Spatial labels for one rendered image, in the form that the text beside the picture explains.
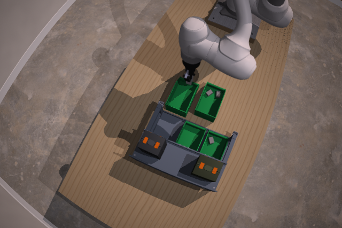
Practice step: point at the grey metal shelf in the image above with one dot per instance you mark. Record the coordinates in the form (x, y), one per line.
(177, 159)

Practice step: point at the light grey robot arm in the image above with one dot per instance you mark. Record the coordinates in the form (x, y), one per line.
(231, 54)

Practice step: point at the green bin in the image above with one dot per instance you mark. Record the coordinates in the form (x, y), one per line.
(209, 105)
(191, 135)
(216, 149)
(181, 97)

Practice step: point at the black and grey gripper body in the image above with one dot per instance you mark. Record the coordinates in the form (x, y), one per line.
(189, 67)

